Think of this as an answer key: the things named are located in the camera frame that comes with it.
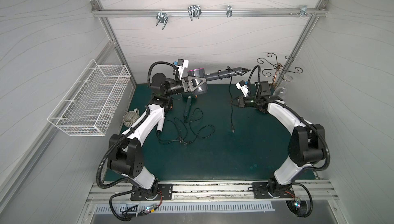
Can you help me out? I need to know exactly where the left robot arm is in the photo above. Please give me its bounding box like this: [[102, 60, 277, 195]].
[[96, 60, 207, 200]]

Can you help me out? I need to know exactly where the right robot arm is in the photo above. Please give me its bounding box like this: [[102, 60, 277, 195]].
[[231, 81, 331, 198]]

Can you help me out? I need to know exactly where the dark green hair dryer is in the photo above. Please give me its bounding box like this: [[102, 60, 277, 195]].
[[182, 93, 198, 122]]

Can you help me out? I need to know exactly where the white hair dryer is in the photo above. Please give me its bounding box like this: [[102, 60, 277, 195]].
[[157, 120, 165, 133]]

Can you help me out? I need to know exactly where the clear wine glass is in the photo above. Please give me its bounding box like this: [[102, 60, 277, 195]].
[[274, 86, 287, 99]]

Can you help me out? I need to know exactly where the metal glass holder stand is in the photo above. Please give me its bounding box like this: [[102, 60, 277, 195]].
[[257, 53, 304, 87]]

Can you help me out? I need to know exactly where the green table mat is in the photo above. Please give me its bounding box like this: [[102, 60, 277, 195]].
[[104, 83, 316, 182]]

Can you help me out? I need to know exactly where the striped ceramic mug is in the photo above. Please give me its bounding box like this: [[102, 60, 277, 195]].
[[122, 108, 140, 128]]

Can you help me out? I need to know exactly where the small metal clamp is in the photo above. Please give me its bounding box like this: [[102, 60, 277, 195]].
[[226, 5, 233, 18]]

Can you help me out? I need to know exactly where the white vent strip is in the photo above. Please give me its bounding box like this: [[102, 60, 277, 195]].
[[94, 201, 275, 214]]

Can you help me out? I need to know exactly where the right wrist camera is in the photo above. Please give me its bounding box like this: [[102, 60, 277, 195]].
[[236, 80, 249, 97]]

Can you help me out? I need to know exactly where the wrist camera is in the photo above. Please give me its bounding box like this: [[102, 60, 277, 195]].
[[236, 80, 249, 97], [173, 59, 189, 79]]

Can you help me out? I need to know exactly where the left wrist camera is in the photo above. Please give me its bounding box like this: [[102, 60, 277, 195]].
[[173, 59, 189, 79]]

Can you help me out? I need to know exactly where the green dryer black cord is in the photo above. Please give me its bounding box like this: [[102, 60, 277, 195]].
[[178, 107, 215, 143]]

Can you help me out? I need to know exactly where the white dryer black cord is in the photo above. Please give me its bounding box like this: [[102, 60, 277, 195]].
[[156, 117, 188, 146]]

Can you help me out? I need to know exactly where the metal u-bolt bracket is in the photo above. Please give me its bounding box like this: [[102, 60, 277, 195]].
[[187, 5, 202, 21]]

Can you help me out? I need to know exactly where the metal hook bracket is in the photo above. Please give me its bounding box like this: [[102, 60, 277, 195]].
[[156, 11, 168, 30]]

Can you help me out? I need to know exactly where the white wire basket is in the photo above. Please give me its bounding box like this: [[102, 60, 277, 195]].
[[47, 59, 131, 137]]

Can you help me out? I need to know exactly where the metal bolt bracket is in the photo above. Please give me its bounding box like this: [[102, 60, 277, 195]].
[[289, 5, 318, 18]]

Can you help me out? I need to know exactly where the aluminium top rail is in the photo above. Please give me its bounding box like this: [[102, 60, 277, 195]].
[[92, 8, 329, 18]]

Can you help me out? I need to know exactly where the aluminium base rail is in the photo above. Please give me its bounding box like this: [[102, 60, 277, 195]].
[[86, 179, 339, 204]]

